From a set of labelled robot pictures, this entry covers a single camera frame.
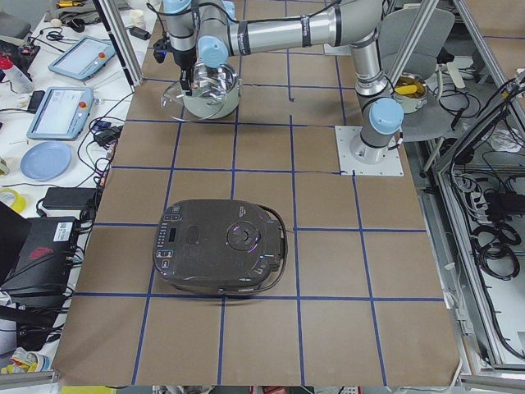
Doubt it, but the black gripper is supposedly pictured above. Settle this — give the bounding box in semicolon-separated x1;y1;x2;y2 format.
153;37;195;96

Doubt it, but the glass pot lid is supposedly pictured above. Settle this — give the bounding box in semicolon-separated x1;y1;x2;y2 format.
160;62;241;121

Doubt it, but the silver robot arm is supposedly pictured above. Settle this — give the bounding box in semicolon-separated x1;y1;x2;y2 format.
153;1;404;165

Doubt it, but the pale green cooking pot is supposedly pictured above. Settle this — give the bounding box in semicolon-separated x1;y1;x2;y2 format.
182;62;241;119

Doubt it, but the metal pot with yellow items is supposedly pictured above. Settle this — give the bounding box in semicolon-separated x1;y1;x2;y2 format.
394;74;428;114

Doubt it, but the blue teach pendant upper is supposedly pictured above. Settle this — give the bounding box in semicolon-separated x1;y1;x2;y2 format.
48;36;116;80

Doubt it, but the blue teach pendant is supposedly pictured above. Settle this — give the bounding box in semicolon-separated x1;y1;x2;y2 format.
26;86;94;140
48;36;116;80

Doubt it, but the blue teach pendant lower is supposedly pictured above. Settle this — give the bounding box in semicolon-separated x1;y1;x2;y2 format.
26;86;94;140

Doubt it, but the light blue plate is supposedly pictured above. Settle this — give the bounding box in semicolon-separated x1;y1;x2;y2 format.
20;141;72;181

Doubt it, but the dark grey rice cooker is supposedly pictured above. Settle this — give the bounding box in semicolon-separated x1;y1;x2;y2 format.
153;199;288;296

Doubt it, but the black power brick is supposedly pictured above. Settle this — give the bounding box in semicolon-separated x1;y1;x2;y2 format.
42;186;95;210

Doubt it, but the yellow tape roll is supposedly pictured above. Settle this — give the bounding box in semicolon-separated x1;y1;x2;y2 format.
0;188;26;213

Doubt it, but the black computer box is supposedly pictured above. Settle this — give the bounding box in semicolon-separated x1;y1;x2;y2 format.
1;216;80;308

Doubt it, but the grey office chair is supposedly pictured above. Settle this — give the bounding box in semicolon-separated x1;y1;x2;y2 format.
378;8;454;142

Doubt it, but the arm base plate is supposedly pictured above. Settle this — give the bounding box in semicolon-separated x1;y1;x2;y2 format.
323;44;352;57
335;126;404;176

